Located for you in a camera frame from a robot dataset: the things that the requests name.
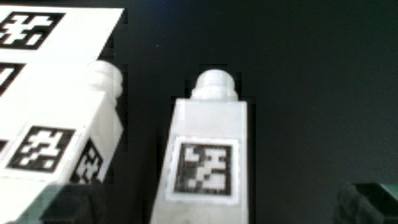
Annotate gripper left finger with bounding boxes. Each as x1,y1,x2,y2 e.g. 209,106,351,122
38,183,113,224

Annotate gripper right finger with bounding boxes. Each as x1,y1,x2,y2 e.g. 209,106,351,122
335,183,398,224

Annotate white leg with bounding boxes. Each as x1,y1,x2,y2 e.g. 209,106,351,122
150,69,250,224
0,60,123,224

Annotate white sheet with markers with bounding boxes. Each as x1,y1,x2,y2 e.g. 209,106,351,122
0,4,125,96

